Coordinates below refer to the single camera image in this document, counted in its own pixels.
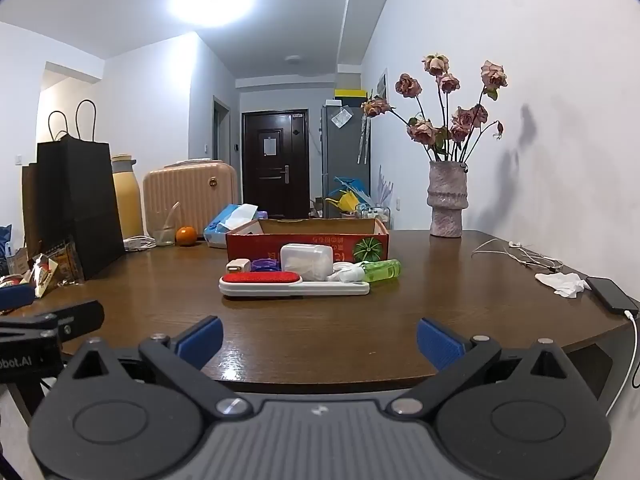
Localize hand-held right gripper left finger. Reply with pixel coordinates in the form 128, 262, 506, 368
62, 316, 251, 420

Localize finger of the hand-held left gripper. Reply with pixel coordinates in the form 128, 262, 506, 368
0, 300, 106, 341
0, 286, 37, 309

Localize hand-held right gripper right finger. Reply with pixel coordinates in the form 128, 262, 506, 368
390, 317, 581, 418

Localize white lint brush red pad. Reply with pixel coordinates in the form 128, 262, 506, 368
218, 270, 371, 299

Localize green spray bottle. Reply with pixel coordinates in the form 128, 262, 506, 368
327, 259, 403, 284

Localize red cardboard box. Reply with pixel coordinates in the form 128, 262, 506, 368
225, 217, 390, 275

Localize white rounded plastic case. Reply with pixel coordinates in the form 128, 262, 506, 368
279, 243, 335, 281

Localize gold snack packet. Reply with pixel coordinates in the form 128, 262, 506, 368
44, 240, 84, 282

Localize brown paper bag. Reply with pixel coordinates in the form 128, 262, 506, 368
21, 162, 42, 261

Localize black paper bag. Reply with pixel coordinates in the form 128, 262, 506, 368
36, 99, 126, 281

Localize clear glass cup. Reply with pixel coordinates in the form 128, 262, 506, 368
150, 202, 181, 247

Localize blue tissue pack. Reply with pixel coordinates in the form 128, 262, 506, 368
203, 204, 260, 249

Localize yellow thermos bottle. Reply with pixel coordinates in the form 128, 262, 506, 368
110, 154, 146, 241

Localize crumpled white tissue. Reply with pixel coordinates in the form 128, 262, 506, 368
534, 272, 592, 299

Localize pink ceramic vase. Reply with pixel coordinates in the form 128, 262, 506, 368
426, 160, 470, 239

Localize pink ribbed suitcase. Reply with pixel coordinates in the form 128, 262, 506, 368
142, 158, 239, 239

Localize yellow watering can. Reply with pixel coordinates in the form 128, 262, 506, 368
324, 192, 362, 214

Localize black smartphone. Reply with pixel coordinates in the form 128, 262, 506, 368
584, 276, 640, 316

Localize blue plastic bag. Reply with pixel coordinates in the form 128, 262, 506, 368
333, 176, 371, 202

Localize dark brown entrance door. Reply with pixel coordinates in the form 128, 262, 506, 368
241, 110, 310, 219

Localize grey refrigerator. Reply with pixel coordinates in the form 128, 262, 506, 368
320, 104, 371, 207

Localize grey interior door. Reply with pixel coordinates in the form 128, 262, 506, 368
212, 95, 231, 164

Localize folded white umbrella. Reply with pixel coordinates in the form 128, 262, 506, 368
356, 109, 372, 165

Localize dried pink roses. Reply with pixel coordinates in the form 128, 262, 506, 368
361, 52, 509, 164

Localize yellow box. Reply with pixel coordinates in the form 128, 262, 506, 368
333, 88, 369, 106

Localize round ceiling light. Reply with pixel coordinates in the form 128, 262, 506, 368
166, 0, 257, 29

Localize white wired earphones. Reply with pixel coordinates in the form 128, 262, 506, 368
471, 238, 564, 274

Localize wire storage cart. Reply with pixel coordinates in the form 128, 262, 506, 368
354, 203, 391, 222

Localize white phone charging cable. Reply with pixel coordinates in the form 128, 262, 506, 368
606, 310, 640, 417

